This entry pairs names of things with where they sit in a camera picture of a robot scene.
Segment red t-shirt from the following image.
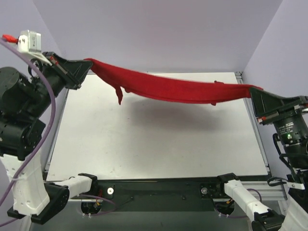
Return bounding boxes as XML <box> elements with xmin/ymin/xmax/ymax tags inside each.
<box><xmin>85</xmin><ymin>58</ymin><xmax>263</xmax><ymax>105</ymax></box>

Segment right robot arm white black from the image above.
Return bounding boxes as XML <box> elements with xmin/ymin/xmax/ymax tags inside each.
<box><xmin>216</xmin><ymin>88</ymin><xmax>308</xmax><ymax>231</ymax></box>

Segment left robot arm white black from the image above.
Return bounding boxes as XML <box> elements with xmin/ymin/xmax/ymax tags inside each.
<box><xmin>0</xmin><ymin>52</ymin><xmax>99</xmax><ymax>224</ymax></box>

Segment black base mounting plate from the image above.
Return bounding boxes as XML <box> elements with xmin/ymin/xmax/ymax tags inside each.
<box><xmin>87</xmin><ymin>177</ymin><xmax>235</xmax><ymax>213</ymax></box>

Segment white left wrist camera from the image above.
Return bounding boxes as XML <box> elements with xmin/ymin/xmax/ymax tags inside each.
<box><xmin>2</xmin><ymin>30</ymin><xmax>52</xmax><ymax>66</ymax></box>

